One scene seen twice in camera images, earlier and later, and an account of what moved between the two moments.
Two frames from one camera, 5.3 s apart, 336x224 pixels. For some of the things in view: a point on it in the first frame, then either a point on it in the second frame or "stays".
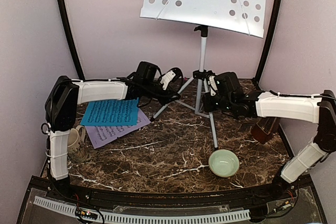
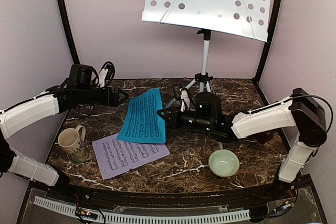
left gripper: x=169 y=91 -> x=114 y=97
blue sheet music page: x=113 y=112 -> x=141 y=121
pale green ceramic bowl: x=223 y=163 stays
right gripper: x=209 y=107 -> x=173 y=121
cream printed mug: x=77 y=149 stays
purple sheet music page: x=101 y=135 -> x=115 y=155
